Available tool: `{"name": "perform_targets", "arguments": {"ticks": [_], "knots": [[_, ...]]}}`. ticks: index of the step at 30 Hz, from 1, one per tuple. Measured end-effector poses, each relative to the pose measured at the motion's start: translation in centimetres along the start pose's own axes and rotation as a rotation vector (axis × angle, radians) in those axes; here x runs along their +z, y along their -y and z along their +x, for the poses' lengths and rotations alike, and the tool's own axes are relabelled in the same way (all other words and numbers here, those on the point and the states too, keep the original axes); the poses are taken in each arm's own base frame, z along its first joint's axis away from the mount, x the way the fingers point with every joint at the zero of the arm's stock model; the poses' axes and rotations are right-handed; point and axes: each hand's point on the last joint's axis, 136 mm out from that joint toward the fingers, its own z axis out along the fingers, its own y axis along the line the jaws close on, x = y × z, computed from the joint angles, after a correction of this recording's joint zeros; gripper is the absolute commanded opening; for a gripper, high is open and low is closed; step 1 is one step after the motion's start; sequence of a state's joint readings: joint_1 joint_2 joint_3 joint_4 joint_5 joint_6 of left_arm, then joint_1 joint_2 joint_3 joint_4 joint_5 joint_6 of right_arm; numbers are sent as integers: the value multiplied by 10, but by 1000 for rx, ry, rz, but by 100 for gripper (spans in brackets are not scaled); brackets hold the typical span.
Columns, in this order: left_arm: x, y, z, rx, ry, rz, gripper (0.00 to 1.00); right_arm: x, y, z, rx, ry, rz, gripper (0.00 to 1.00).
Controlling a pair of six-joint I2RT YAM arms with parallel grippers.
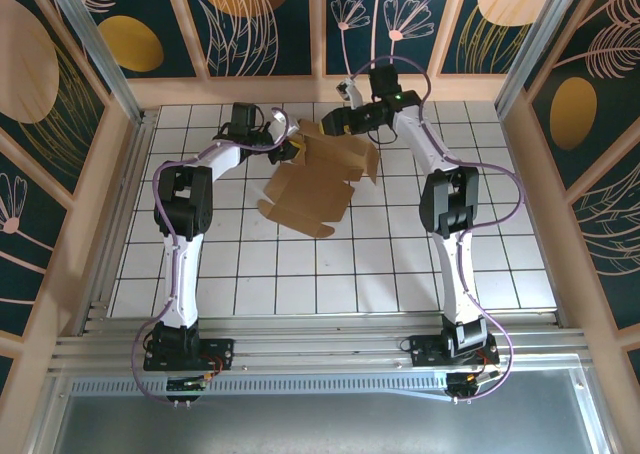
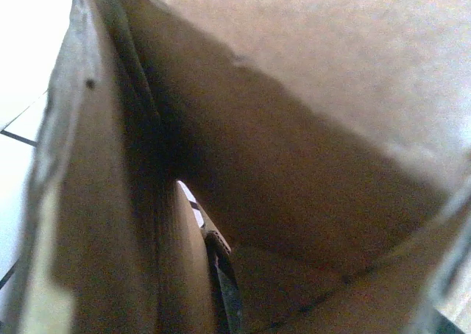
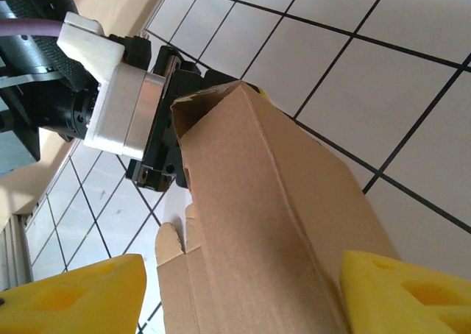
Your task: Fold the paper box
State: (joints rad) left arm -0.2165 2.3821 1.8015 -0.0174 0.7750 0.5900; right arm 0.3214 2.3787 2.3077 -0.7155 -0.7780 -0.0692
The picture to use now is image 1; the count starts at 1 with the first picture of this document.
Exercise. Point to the brown cardboard paper box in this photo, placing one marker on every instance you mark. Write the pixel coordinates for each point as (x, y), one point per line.
(310, 194)

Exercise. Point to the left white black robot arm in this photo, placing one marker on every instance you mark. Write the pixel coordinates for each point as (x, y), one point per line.
(182, 284)

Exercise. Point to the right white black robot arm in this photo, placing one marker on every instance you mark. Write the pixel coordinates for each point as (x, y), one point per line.
(452, 274)

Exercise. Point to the grey metal sheet panel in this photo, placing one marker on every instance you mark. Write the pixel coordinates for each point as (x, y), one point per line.
(320, 424)

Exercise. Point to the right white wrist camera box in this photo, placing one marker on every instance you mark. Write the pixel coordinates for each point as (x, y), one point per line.
(354, 94)

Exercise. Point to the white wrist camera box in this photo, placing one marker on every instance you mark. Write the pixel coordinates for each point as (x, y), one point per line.
(281, 121)
(354, 94)

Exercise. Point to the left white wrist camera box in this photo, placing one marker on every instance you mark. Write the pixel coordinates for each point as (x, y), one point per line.
(281, 121)

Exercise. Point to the aluminium side rail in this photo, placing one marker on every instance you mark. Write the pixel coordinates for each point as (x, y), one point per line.
(132, 174)

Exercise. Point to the aluminium corner post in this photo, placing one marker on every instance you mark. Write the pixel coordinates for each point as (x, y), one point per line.
(95, 39)
(540, 39)

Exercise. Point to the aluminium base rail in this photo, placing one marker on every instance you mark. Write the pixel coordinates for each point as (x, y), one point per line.
(320, 349)

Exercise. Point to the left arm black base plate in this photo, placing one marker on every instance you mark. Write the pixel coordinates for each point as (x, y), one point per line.
(220, 349)

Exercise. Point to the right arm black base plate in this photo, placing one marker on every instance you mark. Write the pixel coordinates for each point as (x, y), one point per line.
(425, 354)

